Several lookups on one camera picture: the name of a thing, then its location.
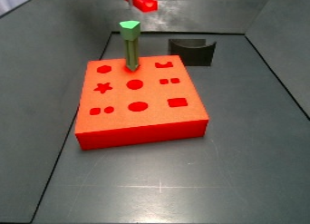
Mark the red arch-profile bar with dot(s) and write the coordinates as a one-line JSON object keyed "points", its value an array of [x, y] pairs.
{"points": [[144, 5]]}

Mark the black curved fixture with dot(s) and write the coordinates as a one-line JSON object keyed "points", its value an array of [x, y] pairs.
{"points": [[194, 51]]}

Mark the red shape-sorter block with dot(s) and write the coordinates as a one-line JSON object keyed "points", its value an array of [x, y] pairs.
{"points": [[137, 107]]}

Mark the green peg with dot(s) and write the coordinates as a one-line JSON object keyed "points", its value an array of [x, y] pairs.
{"points": [[130, 31]]}

